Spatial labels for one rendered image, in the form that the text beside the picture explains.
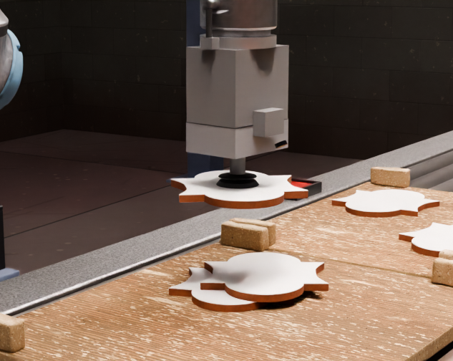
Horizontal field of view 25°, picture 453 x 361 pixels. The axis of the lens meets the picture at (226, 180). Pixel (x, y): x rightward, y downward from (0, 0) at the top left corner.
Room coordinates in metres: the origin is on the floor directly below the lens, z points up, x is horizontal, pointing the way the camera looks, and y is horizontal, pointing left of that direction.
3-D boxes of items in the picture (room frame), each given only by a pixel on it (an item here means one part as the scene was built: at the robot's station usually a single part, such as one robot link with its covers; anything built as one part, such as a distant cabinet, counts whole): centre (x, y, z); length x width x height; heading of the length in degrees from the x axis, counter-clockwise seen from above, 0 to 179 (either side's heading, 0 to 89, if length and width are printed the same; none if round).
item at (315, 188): (1.57, -0.10, 0.92); 0.08 x 0.08 x 0.02; 56
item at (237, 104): (1.02, -0.02, 1.14); 0.10 x 0.09 x 0.16; 50
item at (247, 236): (1.18, -0.02, 0.95); 0.06 x 0.02 x 0.03; 55
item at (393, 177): (1.53, -0.25, 0.95); 0.06 x 0.02 x 0.03; 57
